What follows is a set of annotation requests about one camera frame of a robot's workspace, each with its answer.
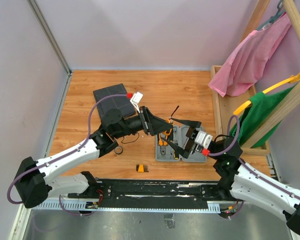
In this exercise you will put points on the green shirt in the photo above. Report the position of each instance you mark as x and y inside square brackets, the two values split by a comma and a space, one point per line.
[261, 106]

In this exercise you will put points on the orange tape measure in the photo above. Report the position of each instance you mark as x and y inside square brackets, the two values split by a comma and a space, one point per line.
[170, 120]

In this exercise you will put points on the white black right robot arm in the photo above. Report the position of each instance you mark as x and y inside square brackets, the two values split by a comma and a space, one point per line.
[238, 179]

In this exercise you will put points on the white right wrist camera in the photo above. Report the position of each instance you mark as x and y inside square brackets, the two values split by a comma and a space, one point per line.
[202, 140]

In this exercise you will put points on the orange black pliers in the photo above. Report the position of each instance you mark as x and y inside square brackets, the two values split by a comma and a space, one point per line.
[161, 143]

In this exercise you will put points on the orange black hex key set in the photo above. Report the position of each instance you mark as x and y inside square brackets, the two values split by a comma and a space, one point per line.
[141, 168]

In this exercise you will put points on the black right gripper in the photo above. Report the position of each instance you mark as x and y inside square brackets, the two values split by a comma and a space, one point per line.
[191, 134]

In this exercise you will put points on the wooden clothes rack frame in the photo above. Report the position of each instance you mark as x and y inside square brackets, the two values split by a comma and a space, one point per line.
[224, 107]

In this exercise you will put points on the dark grey checked cloth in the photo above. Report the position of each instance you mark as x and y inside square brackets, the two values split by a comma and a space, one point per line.
[118, 102]

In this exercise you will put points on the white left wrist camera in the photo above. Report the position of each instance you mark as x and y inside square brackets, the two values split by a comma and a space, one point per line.
[135, 100]

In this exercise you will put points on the black yellow thick screwdriver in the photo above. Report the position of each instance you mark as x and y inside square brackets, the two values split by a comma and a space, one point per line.
[176, 135]

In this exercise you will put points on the teal clothes hanger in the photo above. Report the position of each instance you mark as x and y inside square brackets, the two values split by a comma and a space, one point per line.
[273, 18]

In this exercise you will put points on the pink shirt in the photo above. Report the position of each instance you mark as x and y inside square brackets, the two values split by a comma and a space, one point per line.
[246, 64]

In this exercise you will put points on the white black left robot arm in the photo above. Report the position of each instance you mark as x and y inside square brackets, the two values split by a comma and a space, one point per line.
[37, 180]

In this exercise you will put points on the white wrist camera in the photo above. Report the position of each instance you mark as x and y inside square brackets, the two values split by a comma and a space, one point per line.
[202, 140]
[135, 100]

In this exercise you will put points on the black yellow slim screwdriver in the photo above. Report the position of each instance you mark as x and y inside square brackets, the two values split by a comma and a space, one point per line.
[176, 155]

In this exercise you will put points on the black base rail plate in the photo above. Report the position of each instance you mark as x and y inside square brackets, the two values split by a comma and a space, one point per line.
[153, 194]

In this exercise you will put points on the black tape roll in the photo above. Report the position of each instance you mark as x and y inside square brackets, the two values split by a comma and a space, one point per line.
[118, 150]

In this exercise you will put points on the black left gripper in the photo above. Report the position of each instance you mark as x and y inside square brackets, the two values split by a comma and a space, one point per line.
[152, 125]

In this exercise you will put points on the aluminium frame rail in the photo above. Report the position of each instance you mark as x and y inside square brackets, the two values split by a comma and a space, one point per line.
[87, 206]

